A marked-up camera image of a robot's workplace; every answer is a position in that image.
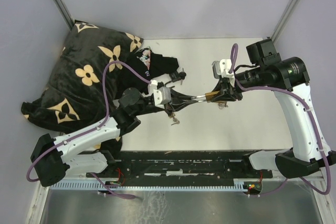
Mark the large brass padlock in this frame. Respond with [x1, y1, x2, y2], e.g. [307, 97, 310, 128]
[191, 91, 219, 102]

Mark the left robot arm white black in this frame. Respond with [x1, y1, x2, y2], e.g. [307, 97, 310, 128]
[30, 87, 198, 187]

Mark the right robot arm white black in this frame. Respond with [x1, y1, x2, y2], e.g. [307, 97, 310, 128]
[209, 39, 335, 178]

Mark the small padlock key bunch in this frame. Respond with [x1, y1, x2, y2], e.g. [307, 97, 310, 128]
[171, 118, 180, 125]

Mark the small brass padlock long shackle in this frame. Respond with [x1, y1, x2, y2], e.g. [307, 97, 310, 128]
[167, 109, 175, 118]

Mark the black padlock with keys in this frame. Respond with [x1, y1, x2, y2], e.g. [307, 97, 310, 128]
[165, 69, 186, 86]

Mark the black printed garment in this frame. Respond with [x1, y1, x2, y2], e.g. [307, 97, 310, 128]
[115, 47, 179, 99]

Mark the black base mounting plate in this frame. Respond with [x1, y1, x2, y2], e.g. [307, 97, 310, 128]
[98, 151, 273, 185]

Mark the black floral pillow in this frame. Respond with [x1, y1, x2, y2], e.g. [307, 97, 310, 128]
[21, 19, 144, 156]

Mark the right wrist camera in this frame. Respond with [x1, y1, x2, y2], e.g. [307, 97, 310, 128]
[212, 59, 235, 79]

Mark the light blue cable duct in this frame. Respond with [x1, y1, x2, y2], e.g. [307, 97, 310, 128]
[51, 177, 261, 192]

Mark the right aluminium corner post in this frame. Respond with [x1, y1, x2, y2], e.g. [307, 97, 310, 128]
[270, 0, 301, 43]

